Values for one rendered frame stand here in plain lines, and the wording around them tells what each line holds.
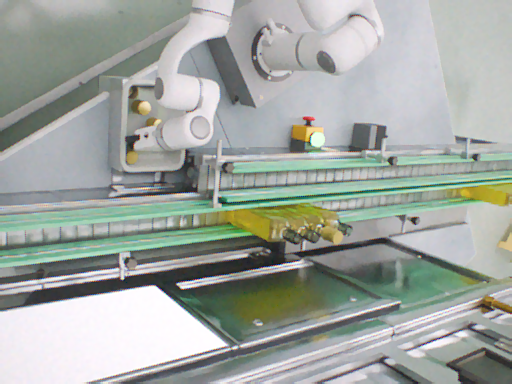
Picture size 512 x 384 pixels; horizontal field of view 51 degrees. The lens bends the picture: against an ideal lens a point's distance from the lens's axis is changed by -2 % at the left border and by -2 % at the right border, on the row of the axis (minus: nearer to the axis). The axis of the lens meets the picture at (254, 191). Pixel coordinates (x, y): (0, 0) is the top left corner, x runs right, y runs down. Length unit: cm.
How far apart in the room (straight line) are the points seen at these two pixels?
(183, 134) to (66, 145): 36
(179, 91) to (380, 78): 101
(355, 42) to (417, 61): 89
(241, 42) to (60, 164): 55
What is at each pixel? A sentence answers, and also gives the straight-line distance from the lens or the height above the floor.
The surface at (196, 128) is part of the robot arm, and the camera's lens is 115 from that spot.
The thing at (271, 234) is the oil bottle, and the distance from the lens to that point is 134.
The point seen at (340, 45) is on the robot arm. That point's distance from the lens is 126.
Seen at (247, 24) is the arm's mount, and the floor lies 86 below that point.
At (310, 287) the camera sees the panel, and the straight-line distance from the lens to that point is 137.
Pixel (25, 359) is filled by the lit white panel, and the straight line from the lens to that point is 103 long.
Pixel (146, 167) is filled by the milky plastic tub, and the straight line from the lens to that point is 138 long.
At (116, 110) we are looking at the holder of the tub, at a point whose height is 80.
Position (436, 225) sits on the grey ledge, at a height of 88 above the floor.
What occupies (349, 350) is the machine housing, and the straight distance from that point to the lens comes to 116.
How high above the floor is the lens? 206
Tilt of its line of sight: 51 degrees down
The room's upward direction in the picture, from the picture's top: 111 degrees clockwise
